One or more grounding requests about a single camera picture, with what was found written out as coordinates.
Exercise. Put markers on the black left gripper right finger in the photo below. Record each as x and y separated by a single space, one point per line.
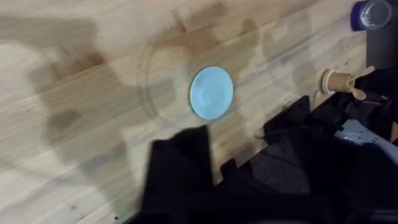
280 205

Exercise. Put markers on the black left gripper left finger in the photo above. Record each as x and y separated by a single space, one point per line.
178 174

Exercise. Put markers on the light blue round plate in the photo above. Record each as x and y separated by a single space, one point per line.
211 92

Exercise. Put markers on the brown twine spool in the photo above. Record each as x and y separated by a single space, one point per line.
337 82

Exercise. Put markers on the blue-grey metal bracket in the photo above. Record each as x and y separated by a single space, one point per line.
362 135

